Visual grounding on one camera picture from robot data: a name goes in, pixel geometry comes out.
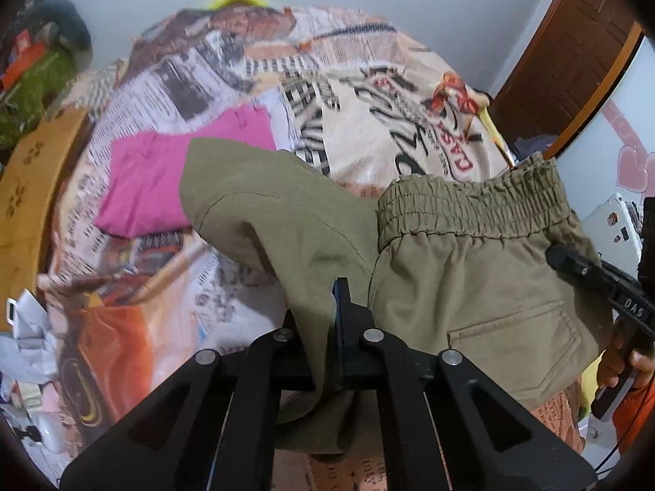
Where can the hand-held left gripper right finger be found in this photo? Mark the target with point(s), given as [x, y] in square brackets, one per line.
[348, 312]

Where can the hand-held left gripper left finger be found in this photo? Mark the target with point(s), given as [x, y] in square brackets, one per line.
[286, 363]

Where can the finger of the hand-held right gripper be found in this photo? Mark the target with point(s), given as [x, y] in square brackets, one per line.
[573, 263]

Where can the olive green pants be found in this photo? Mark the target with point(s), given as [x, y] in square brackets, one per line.
[460, 291]

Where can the person's right forearm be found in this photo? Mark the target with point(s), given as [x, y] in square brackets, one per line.
[639, 414]

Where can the person's right hand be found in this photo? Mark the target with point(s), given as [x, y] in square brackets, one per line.
[609, 358]

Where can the white appliance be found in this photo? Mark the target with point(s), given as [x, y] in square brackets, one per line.
[609, 230]

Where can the pale plastic bag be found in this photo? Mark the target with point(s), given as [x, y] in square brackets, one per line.
[535, 147]

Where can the printed blanket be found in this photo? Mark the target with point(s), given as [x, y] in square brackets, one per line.
[358, 112]

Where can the pink garment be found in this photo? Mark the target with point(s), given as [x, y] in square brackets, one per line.
[153, 184]

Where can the brown wooden door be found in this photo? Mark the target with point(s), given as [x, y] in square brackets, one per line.
[578, 36]

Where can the crumpled white plastic bags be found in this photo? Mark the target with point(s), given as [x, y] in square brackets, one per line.
[28, 348]

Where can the brown board with paw prints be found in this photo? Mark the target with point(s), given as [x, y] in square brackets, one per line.
[36, 189]

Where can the green bag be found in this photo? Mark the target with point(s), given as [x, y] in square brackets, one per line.
[36, 87]

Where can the orange box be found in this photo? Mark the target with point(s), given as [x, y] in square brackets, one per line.
[25, 59]

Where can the grey plush toy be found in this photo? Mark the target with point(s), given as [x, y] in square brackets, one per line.
[66, 20]

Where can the white wardrobe with wooden frame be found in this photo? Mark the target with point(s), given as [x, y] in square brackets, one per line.
[614, 128]

